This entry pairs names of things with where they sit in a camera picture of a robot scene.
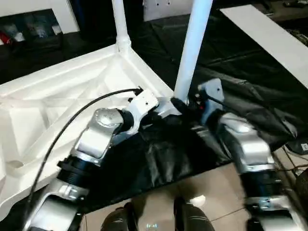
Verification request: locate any dark left robot foot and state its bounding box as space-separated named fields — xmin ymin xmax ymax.
xmin=100 ymin=201 xmax=140 ymax=231

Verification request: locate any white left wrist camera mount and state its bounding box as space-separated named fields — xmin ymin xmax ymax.
xmin=123 ymin=90 xmax=160 ymax=138

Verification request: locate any black left wrist camera cable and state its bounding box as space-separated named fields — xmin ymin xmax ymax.
xmin=22 ymin=88 xmax=144 ymax=231

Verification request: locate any glossy black box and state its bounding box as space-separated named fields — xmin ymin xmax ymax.
xmin=78 ymin=0 xmax=145 ymax=42

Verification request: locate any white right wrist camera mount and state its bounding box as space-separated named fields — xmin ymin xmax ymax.
xmin=196 ymin=78 xmax=226 ymax=126

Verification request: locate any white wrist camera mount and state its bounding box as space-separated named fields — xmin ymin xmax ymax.
xmin=196 ymin=78 xmax=226 ymax=126
xmin=123 ymin=90 xmax=160 ymax=138

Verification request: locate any black table mat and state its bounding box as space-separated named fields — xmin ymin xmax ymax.
xmin=0 ymin=9 xmax=308 ymax=213

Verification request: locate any white flat board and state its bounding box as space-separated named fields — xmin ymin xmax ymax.
xmin=219 ymin=4 xmax=308 ymax=89

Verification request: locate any white cabinet with glass doors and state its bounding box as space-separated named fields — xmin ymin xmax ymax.
xmin=0 ymin=0 xmax=80 ymax=47

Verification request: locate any white plastic table top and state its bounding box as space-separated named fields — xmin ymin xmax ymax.
xmin=0 ymin=43 xmax=184 ymax=213

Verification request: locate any white plastic table leg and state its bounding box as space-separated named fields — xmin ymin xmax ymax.
xmin=111 ymin=0 xmax=132 ymax=56
xmin=173 ymin=0 xmax=214 ymax=104

